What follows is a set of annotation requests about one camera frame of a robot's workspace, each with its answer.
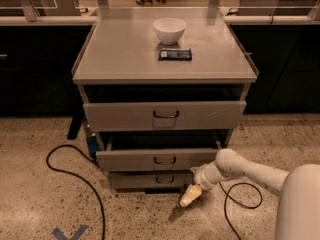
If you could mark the white ceramic bowl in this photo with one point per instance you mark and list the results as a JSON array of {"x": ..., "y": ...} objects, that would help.
[{"x": 169, "y": 30}]

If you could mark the dark blue snack bar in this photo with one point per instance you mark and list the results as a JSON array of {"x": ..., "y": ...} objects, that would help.
[{"x": 175, "y": 54}]

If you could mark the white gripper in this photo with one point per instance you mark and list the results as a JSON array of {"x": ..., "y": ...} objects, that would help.
[{"x": 200, "y": 179}]

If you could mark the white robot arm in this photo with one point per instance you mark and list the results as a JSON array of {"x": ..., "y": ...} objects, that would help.
[{"x": 298, "y": 212}]

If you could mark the grey bottom drawer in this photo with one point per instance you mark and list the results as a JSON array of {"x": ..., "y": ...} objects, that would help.
[{"x": 150, "y": 180}]

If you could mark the long white counter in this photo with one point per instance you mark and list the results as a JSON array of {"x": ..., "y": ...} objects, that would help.
[{"x": 90, "y": 20}]

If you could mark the grey drawer cabinet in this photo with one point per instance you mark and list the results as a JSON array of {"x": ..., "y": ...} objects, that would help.
[{"x": 120, "y": 65}]

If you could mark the blue power adapter box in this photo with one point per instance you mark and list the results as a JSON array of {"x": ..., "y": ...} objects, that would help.
[{"x": 93, "y": 146}]

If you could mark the grey drawer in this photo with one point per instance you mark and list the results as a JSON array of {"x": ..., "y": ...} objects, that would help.
[
  {"x": 147, "y": 116},
  {"x": 135, "y": 160},
  {"x": 150, "y": 180}
]

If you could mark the grey top drawer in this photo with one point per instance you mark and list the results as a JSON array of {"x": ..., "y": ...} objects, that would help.
[{"x": 147, "y": 116}]

